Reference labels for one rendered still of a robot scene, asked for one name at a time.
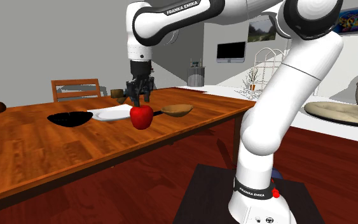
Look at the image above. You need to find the small potted plant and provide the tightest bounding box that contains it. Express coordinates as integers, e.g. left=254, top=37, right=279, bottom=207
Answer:
left=242, top=66, right=261, bottom=92

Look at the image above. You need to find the wooden chair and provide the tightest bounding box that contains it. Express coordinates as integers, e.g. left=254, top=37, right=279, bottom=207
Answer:
left=50, top=78, right=102, bottom=103

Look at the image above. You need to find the colourful wall picture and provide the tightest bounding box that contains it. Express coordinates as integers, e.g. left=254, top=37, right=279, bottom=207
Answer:
left=332, top=4, right=358, bottom=36

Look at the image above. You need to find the landscape wall picture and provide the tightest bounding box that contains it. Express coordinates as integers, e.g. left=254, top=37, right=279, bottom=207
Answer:
left=247, top=18, right=277, bottom=43

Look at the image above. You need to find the red apple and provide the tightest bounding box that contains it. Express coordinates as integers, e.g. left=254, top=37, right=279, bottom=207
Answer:
left=129, top=104, right=155, bottom=130

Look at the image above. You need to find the black bowl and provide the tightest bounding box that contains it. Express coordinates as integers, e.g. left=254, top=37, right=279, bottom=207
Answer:
left=46, top=111, right=94, bottom=129

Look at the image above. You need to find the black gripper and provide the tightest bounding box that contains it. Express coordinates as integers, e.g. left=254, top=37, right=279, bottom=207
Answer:
left=125, top=59, right=155, bottom=108

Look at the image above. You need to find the wooden table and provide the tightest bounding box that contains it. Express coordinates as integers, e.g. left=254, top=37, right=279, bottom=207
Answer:
left=0, top=87, right=258, bottom=218

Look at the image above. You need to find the black screen television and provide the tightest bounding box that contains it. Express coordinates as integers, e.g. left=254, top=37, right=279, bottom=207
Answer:
left=216, top=41, right=247, bottom=64

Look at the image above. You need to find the white plate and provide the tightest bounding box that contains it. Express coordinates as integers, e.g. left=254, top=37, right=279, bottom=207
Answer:
left=86, top=104, right=135, bottom=122

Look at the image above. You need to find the wooden bowl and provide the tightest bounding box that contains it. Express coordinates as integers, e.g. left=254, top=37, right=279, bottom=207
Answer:
left=161, top=104, right=195, bottom=118

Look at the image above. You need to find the beige round floor cushion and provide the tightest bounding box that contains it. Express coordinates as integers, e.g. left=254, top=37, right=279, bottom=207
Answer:
left=303, top=101, right=358, bottom=129

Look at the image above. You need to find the brown mug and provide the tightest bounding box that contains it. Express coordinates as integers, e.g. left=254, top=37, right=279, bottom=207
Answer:
left=110, top=88, right=127, bottom=105

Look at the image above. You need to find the grey ribbed bin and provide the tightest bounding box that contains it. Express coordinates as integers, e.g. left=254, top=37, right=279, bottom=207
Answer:
left=186, top=58, right=207, bottom=88

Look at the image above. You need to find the dark robot stand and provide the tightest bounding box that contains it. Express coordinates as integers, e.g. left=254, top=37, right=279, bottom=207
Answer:
left=172, top=164, right=325, bottom=224

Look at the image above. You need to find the white wire rack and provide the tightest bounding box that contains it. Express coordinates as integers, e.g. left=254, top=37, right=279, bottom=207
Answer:
left=252, top=47, right=292, bottom=92

